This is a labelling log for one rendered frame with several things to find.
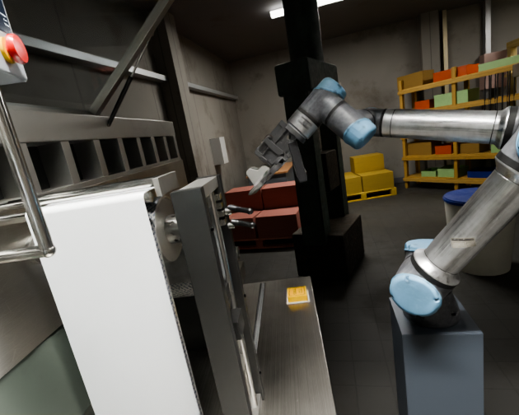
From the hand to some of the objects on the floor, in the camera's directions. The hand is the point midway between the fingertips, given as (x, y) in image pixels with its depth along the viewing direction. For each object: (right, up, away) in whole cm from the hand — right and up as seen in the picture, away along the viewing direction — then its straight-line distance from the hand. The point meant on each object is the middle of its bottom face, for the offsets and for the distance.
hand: (254, 191), depth 89 cm
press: (+82, -67, +253) cm, 274 cm away
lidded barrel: (+206, -58, +200) cm, 293 cm away
